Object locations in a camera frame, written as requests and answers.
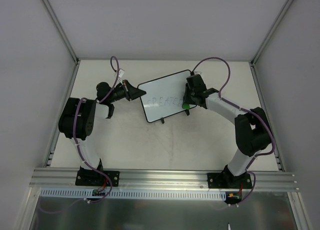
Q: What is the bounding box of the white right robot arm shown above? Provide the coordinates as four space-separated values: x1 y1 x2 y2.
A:
182 74 274 189

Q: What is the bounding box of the small black-framed whiteboard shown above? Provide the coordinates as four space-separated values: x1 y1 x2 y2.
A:
138 70 195 123

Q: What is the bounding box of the white slotted cable duct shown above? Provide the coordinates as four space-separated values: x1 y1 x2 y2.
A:
39 188 227 201

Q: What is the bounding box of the left aluminium frame post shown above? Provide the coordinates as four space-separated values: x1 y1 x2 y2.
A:
41 0 79 64

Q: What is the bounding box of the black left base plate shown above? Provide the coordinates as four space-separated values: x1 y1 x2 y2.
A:
75 168 120 187

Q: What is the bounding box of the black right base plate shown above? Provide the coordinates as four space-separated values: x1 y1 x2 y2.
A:
207 173 253 190

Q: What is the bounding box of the green whiteboard eraser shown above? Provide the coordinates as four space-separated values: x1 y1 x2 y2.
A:
182 103 190 110

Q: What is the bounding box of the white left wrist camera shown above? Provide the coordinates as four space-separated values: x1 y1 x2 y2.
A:
114 68 125 81

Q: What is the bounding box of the aluminium frame post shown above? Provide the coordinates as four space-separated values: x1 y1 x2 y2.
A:
250 0 295 66
41 0 79 64

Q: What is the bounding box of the aluminium mounting rail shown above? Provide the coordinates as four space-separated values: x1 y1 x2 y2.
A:
29 168 300 192

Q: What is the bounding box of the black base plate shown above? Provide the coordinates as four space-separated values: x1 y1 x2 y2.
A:
75 168 120 187
207 173 253 190

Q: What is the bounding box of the right aluminium frame post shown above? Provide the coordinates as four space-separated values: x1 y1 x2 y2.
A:
250 0 295 66

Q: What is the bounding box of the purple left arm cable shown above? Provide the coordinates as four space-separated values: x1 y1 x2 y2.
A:
37 55 125 214

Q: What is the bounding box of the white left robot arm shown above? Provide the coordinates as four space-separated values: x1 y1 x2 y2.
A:
58 80 147 185

